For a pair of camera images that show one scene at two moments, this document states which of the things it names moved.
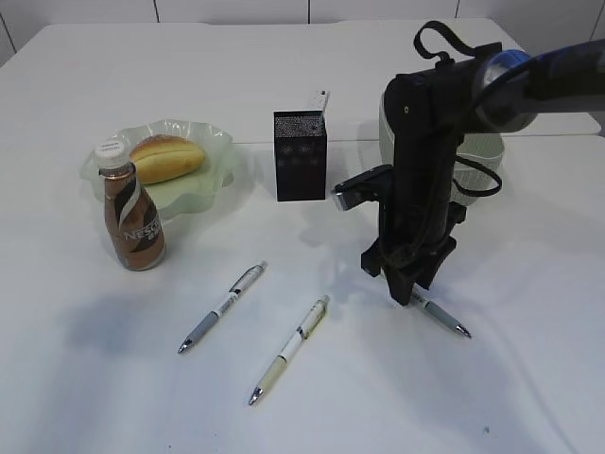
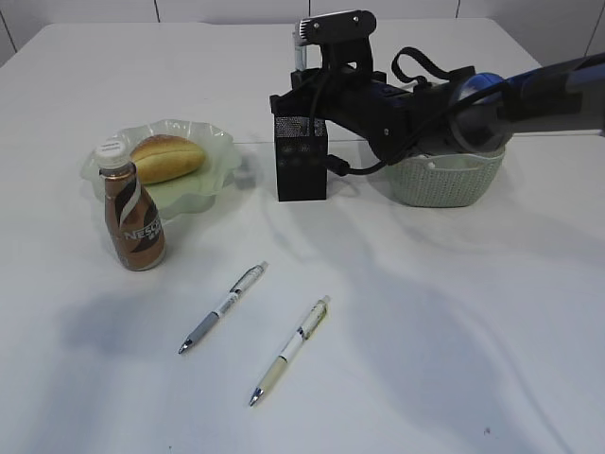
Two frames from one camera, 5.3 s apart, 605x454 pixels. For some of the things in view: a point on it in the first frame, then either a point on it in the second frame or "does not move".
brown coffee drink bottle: x=135 y=228 does not move
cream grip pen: x=303 y=332 does not move
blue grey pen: x=443 y=316 -> x=301 y=58
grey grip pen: x=248 y=277 does not move
